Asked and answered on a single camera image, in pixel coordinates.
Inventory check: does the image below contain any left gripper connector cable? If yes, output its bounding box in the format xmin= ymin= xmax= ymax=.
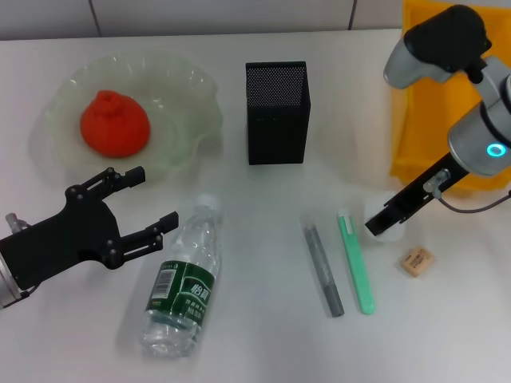
xmin=4 ymin=212 xmax=32 ymax=235

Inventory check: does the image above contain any green pen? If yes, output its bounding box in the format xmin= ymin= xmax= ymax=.
xmin=336 ymin=207 xmax=378 ymax=315

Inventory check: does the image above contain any right gripper connector cable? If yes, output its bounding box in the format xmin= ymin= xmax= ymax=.
xmin=424 ymin=168 xmax=511 ymax=213

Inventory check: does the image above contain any grey pen clear cap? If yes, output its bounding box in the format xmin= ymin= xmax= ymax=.
xmin=299 ymin=215 xmax=346 ymax=318

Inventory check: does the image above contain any green glass fruit plate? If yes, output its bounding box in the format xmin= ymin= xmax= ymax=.
xmin=26 ymin=51 xmax=223 ymax=187

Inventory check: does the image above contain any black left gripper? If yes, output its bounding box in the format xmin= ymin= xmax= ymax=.
xmin=0 ymin=164 xmax=179 ymax=291

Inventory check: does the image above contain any beige eraser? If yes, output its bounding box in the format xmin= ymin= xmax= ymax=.
xmin=397 ymin=245 xmax=437 ymax=279

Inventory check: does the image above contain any black mesh pen holder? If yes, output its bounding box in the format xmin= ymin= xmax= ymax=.
xmin=244 ymin=60 xmax=312 ymax=166

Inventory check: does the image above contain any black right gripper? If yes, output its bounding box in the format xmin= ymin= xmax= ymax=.
xmin=364 ymin=153 xmax=469 ymax=238

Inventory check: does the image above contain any yellow plastic bin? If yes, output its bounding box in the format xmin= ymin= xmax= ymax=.
xmin=388 ymin=0 xmax=511 ymax=197

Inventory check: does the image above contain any clear water bottle green label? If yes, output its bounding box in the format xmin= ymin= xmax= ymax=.
xmin=139 ymin=193 xmax=224 ymax=358

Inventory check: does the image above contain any orange fruit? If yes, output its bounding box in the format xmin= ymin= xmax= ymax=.
xmin=79 ymin=89 xmax=153 ymax=159

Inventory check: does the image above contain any gripper connector cable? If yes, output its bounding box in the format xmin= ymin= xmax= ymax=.
xmin=4 ymin=212 xmax=32 ymax=235
xmin=424 ymin=168 xmax=511 ymax=213

